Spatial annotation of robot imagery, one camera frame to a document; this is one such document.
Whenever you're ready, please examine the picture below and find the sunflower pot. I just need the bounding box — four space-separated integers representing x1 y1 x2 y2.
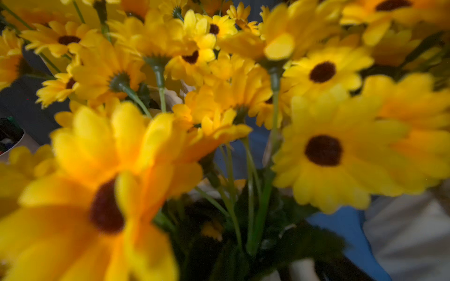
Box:
1 1 450 281
363 192 450 281

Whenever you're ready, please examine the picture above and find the yellow wooden shelf unit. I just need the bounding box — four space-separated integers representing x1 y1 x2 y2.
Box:
214 117 391 281

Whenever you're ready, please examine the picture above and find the pen holder with markers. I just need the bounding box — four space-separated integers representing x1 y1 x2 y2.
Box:
1 117 39 162

